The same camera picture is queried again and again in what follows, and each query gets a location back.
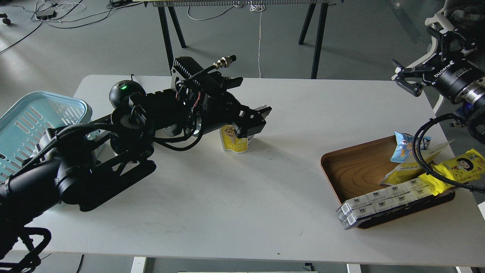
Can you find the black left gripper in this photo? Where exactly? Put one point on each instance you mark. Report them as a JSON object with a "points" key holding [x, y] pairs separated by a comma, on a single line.
{"points": [[246, 121]]}

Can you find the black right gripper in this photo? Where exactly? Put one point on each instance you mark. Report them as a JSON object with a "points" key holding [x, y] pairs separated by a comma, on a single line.
{"points": [[458, 80]]}

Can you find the wooden tray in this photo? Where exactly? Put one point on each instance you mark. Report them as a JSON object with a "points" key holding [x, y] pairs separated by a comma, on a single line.
{"points": [[358, 170]]}

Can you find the white snack box stack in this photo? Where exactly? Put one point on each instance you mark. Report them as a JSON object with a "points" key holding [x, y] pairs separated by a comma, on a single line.
{"points": [[383, 205]]}

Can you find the yellow white snack pouch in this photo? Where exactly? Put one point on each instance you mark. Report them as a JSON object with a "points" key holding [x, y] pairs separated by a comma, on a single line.
{"points": [[410, 169]]}

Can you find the blue snack packet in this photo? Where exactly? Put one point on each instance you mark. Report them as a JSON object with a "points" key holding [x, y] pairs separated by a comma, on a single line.
{"points": [[404, 147]]}

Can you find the yellow cartoon snack bag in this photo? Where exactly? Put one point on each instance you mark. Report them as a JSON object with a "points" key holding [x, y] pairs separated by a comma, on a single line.
{"points": [[463, 169]]}

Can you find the black barcode scanner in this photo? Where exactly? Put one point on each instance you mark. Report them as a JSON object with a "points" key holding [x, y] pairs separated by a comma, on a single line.
{"points": [[121, 91]]}

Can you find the yellow chickpea snack pouch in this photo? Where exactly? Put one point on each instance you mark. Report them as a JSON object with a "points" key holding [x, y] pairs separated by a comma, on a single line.
{"points": [[231, 143]]}

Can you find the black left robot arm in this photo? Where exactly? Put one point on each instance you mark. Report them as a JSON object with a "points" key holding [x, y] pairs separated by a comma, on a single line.
{"points": [[87, 164]]}

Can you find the light blue plastic basket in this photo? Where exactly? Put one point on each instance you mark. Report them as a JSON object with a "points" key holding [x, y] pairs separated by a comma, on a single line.
{"points": [[24, 124]]}

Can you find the black trestle table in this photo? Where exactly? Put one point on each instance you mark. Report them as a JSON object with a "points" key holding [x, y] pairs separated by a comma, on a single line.
{"points": [[271, 38]]}

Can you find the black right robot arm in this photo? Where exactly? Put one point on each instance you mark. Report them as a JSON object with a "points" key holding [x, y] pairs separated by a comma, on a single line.
{"points": [[470, 116]]}

